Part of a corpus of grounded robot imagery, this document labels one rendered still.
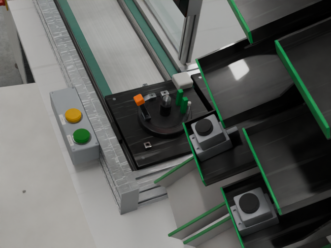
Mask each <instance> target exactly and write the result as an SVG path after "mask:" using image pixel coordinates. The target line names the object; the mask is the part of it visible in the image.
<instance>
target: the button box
mask: <svg viewBox="0 0 331 248"><path fill-rule="evenodd" d="M49 94H50V101H51V107H52V110H53V112H54V115H55V118H56V120H57V123H58V126H59V128H60V131H61V134H62V136H63V139H64V142H65V145H66V148H67V150H68V153H69V156H70V158H71V161H72V164H73V165H77V164H81V163H84V162H87V161H90V160H94V159H97V158H99V157H100V156H99V142H98V139H97V137H96V135H95V132H94V130H93V128H92V125H91V123H90V121H89V118H88V116H87V114H86V111H85V109H84V107H83V104H82V102H81V100H80V97H79V95H78V93H77V90H76V88H75V87H69V88H65V89H61V90H56V91H52V92H50V93H49ZM71 108H75V109H78V110H80V112H81V119H80V120H79V121H77V122H74V123H72V122H69V121H67V120H66V117H65V113H66V111H67V110H68V109H71ZM80 128H83V129H86V130H88V131H89V133H90V139H89V140H88V141H87V142H86V143H77V142H75V140H74V138H73V133H74V132H75V131H76V130H77V129H80Z"/></svg>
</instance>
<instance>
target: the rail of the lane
mask: <svg viewBox="0 0 331 248"><path fill-rule="evenodd" d="M32 3H33V6H34V8H35V10H36V13H37V15H38V18H39V20H40V22H41V25H42V27H43V30H44V32H45V35H46V37H47V39H48V42H49V44H50V47H51V49H52V51H53V54H54V56H55V59H56V61H57V64H58V66H59V68H60V71H61V73H62V76H63V78H64V80H65V83H66V85H67V87H68V88H69V87H75V88H76V90H77V93H78V95H79V97H80V100H81V102H82V104H83V107H84V109H85V111H86V114H87V116H88V118H89V121H90V123H91V125H92V128H93V130H94V132H95V135H96V137H97V139H98V142H99V156H100V157H99V158H97V160H98V162H99V165H100V167H101V170H102V172H103V175H104V177H105V179H106V182H107V184H108V187H109V189H110V192H111V194H112V196H113V199H114V201H115V204H116V206H117V208H118V211H119V213H120V215H123V214H126V213H128V212H131V211H134V210H137V208H138V199H139V189H140V188H139V185H138V183H137V181H136V179H135V177H134V174H133V172H132V170H131V168H130V166H129V164H128V161H127V159H126V157H125V155H124V153H123V150H122V148H121V146H120V144H122V137H121V135H120V133H119V130H118V128H117V126H116V124H115V123H114V122H111V124H110V122H109V120H108V118H107V116H106V114H105V111H104V109H103V107H102V105H101V103H100V100H99V98H98V96H97V94H96V92H95V90H94V87H93V85H92V83H91V81H90V79H89V77H88V74H87V72H86V70H85V68H84V66H83V63H82V61H81V59H80V57H79V55H78V53H77V50H76V48H75V46H74V44H73V42H72V40H71V38H70V36H69V34H68V31H67V29H66V27H65V25H64V23H63V20H62V18H61V16H60V14H59V12H58V10H57V7H56V5H55V3H54V1H53V0H32Z"/></svg>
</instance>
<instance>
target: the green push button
mask: <svg viewBox="0 0 331 248"><path fill-rule="evenodd" d="M73 138H74V140H75V142H77V143H86V142H87V141H88V140H89V139H90V133H89V131H88V130H86V129H83V128H80V129H77V130H76V131H75V132H74V133H73Z"/></svg>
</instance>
